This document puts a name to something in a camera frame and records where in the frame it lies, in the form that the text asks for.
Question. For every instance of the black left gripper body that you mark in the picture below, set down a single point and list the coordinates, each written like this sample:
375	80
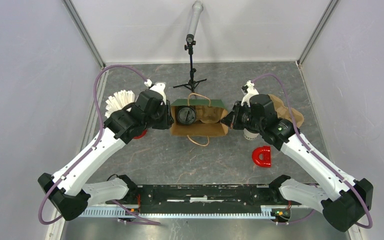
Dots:
164	122

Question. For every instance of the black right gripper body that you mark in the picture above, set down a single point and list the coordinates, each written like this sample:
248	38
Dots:
243	117

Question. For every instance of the white paper coffee cup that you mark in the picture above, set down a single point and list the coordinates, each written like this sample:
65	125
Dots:
250	135

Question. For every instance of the green brown paper bag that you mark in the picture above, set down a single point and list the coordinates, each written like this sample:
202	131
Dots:
198	133

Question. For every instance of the single brown pulp cup carrier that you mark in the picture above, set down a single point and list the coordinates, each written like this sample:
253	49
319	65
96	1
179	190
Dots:
209	115

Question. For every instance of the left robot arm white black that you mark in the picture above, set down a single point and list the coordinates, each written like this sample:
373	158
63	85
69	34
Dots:
67	189

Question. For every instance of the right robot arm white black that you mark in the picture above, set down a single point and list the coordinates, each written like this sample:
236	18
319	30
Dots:
341	198

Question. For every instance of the red cup holder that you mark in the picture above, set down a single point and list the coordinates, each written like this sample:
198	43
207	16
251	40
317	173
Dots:
141	135

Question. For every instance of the brown pulp cup carriers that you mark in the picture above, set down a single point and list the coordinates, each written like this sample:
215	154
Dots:
283	112

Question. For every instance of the red horseshoe shaped object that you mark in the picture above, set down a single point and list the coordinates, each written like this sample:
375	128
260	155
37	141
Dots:
261	156

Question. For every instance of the black tripod with grey tube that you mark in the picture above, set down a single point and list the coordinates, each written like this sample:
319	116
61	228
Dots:
197	9

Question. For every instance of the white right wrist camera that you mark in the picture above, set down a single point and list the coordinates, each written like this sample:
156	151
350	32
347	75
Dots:
249	91

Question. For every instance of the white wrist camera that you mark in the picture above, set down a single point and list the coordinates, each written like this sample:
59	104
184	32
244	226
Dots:
249	91
158	87

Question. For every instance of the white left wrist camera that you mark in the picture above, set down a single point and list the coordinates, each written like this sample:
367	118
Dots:
158	87

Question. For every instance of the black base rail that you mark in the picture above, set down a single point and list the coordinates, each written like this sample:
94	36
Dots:
203	198

